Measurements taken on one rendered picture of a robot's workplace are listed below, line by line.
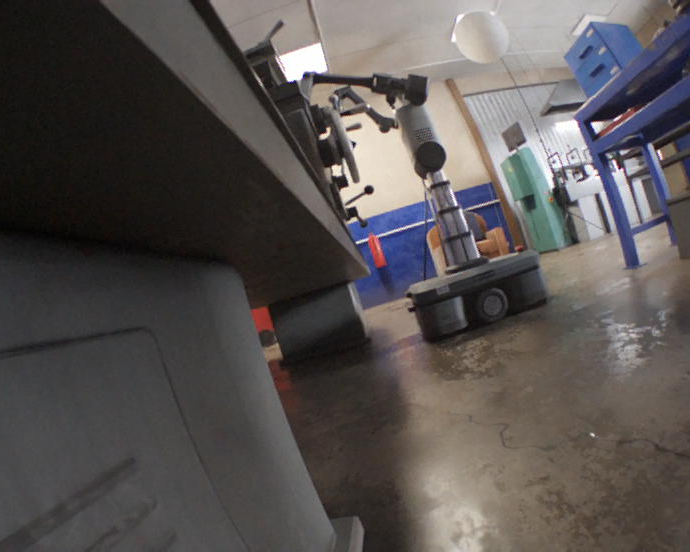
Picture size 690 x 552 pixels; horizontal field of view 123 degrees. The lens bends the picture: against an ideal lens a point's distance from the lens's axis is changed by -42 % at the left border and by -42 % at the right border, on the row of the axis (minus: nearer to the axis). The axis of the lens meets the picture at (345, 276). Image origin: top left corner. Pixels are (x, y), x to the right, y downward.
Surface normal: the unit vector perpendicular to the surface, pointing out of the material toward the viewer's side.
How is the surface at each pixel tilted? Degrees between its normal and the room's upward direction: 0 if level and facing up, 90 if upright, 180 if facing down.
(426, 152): 90
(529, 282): 90
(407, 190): 90
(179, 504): 90
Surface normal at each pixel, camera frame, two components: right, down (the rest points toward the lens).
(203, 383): 0.95, -0.29
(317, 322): -0.11, -0.02
